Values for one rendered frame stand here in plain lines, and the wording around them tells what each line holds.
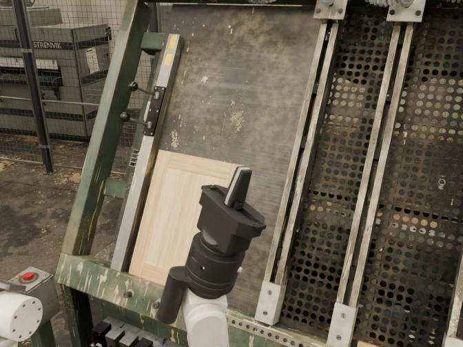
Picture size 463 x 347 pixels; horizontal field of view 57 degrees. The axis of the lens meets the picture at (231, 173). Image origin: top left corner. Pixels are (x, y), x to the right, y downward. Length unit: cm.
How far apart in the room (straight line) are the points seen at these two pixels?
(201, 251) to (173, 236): 94
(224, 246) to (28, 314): 33
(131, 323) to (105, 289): 16
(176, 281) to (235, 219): 15
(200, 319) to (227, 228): 16
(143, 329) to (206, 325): 98
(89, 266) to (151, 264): 26
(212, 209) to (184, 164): 97
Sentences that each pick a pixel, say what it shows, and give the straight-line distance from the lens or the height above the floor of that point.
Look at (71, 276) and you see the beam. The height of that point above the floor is 84.
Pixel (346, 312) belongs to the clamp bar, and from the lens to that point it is 136.
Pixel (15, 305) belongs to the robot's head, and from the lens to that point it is 75.
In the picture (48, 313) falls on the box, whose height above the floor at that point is 79.
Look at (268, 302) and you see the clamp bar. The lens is 141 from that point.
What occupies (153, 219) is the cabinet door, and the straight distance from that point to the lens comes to 165.
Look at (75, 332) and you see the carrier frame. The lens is 206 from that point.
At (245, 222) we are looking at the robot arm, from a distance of 62.
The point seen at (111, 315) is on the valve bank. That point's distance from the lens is 176.
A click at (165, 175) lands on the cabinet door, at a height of 123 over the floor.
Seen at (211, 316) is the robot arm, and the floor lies 141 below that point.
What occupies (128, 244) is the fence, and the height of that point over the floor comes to 99.
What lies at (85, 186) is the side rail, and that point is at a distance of 183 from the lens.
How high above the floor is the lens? 189
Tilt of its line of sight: 24 degrees down
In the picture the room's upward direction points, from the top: straight up
